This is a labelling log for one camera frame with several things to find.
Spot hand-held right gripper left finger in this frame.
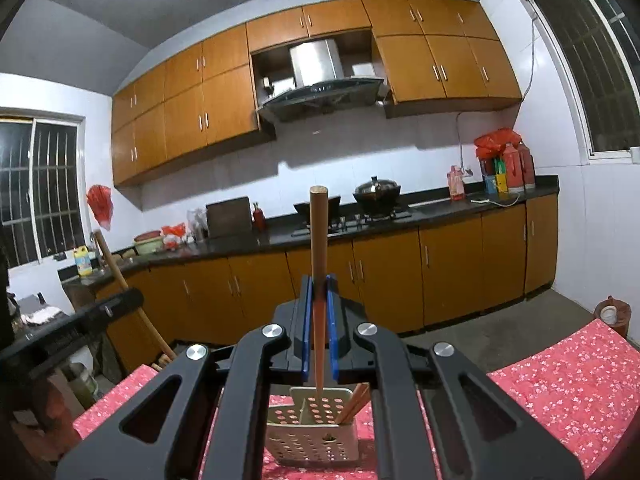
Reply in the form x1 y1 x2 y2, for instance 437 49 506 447
55 275 314 480

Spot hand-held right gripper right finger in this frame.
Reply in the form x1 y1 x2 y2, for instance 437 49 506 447
326 274 586 480

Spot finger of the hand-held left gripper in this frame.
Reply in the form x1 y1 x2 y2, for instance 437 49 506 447
67 288 146 335

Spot reddish brown chopstick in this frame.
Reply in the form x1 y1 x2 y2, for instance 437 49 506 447
334 385 368 424
342 382 372 421
308 185 330 394

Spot pale green perforated utensil holder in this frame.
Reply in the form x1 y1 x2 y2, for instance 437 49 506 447
263 385 359 472

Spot metal pot on floor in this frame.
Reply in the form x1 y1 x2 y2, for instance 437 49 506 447
67 362 99 409

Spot yellow detergent bottle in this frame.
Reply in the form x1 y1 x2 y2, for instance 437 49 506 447
73 246 94 278

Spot green plastic basin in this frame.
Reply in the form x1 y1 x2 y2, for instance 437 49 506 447
132 231 165 255

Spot black kitchen countertop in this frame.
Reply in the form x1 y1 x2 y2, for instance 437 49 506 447
57 175 560 287

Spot orange plastic bag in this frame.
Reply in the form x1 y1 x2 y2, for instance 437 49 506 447
160 223 187 251

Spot black gas stove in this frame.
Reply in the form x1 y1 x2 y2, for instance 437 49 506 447
291 207 414 238

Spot black wok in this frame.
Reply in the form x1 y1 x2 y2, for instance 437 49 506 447
293 194 342 229

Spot wooden lower cabinets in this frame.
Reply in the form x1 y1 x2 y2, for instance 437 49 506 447
95 193 560 363

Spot dark wooden cutting board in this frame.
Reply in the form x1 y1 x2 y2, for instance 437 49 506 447
205 196 253 239

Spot black pot with lid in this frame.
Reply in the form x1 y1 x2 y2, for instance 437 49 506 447
352 175 403 216

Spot pink bottle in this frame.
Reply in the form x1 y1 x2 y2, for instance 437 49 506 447
447 163 467 202

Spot long wooden upper cabinet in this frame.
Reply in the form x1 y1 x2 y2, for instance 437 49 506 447
110 0 374 187

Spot green and yellow bottles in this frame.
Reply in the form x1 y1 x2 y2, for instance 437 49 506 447
480 157 509 195

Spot red floral tablecloth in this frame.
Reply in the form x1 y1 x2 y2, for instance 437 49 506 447
72 319 640 480

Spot red thermos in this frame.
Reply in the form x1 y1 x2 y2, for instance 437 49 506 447
518 140 536 190
502 143 524 192

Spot large red plastic bag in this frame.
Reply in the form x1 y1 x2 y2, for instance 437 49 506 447
473 128 522 161

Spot steel range hood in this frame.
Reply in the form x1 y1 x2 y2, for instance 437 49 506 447
255 38 392 124

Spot brown jar with white lid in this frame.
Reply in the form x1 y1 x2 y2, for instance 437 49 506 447
593 295 632 339

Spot short wooden upper cabinet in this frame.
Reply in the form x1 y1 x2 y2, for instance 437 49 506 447
360 0 524 119

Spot large window with mesh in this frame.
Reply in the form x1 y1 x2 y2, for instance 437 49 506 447
519 0 640 162

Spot red plastic bag on wall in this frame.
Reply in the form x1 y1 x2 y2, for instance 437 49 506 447
86 184 115 232

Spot barred window with white frame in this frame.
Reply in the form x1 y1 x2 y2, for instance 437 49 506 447
0 118 86 269

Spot white charging cable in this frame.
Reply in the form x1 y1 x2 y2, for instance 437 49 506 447
469 192 521 209

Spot white wall cable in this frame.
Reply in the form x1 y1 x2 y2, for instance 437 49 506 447
519 14 539 102

